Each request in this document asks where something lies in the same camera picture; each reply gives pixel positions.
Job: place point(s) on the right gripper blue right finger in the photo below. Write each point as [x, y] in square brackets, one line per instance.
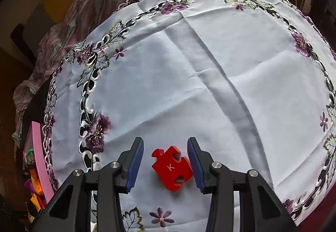
[200, 164]

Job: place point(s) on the yellow plastic scoop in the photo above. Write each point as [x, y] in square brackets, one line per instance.
[33, 208]

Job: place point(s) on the magenta plastic spool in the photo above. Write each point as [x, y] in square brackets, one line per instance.
[29, 185]

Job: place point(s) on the pink rimmed white tray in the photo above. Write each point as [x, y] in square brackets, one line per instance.
[34, 141]

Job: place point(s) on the white floral embroidered tablecloth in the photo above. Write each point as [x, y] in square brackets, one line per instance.
[252, 80]

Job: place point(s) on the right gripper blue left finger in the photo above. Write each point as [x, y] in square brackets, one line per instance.
[133, 162]

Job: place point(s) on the red puzzle piece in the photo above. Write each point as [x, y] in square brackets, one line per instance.
[172, 169]

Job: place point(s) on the green plastic spool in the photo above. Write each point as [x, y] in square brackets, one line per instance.
[30, 157]

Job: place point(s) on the orange plastic block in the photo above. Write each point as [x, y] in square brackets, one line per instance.
[36, 182]

